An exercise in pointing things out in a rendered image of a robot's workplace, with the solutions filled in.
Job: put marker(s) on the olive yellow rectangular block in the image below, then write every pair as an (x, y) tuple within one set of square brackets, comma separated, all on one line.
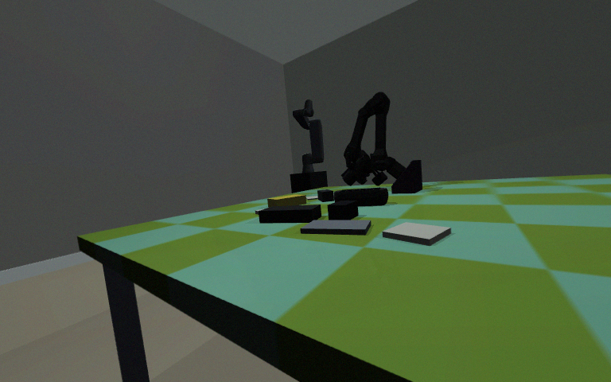
[(287, 200)]

